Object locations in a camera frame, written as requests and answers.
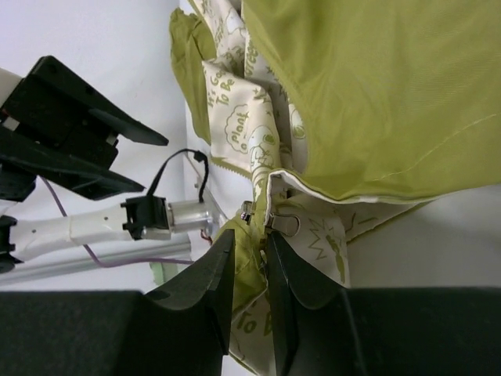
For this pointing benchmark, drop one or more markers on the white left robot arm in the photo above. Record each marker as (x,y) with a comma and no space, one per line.
(142,216)

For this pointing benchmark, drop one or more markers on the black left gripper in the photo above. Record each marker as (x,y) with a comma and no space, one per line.
(74,136)

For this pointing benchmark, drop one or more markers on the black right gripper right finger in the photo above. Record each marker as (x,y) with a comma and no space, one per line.
(322,328)

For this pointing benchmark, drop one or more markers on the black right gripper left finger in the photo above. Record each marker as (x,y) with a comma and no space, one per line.
(180,328)

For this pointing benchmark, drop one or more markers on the olive green hooded jacket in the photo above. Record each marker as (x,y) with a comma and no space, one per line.
(376,123)

